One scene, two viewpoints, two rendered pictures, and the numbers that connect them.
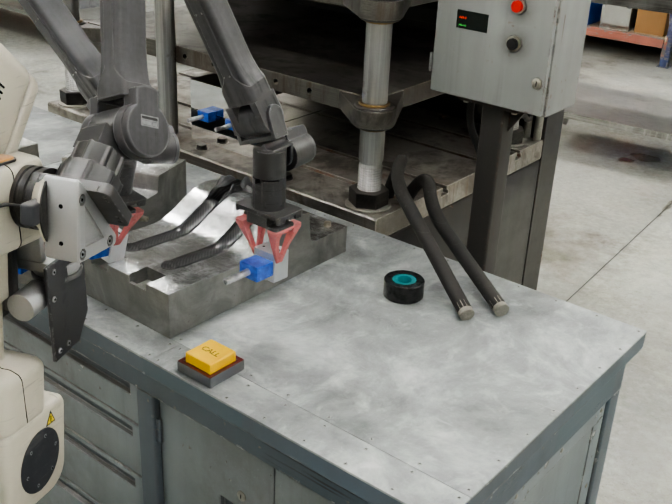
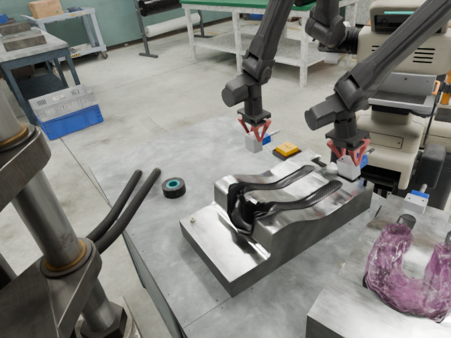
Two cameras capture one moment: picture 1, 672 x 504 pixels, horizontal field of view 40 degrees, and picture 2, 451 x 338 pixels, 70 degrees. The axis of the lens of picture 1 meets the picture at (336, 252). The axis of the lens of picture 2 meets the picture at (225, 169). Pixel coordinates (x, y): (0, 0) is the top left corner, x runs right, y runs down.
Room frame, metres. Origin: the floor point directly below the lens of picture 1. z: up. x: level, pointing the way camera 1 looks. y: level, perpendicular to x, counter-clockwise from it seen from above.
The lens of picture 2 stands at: (2.38, 0.38, 1.48)
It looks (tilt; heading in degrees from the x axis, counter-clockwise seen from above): 34 degrees down; 203
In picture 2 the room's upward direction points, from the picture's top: 7 degrees counter-clockwise
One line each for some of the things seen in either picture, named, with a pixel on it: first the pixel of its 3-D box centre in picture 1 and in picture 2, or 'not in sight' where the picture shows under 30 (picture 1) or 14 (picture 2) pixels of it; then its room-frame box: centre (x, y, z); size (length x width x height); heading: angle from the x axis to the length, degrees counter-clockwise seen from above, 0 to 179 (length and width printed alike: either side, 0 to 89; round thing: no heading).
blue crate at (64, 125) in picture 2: not in sight; (69, 117); (-0.16, -2.47, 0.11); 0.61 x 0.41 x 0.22; 146
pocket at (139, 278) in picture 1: (147, 284); (321, 165); (1.48, 0.34, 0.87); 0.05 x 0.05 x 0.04; 52
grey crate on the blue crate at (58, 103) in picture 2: not in sight; (64, 102); (-0.16, -2.47, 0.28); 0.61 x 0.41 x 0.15; 146
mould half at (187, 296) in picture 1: (219, 240); (276, 204); (1.68, 0.24, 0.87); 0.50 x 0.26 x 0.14; 142
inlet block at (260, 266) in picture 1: (252, 270); (264, 137); (1.43, 0.14, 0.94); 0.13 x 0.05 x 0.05; 142
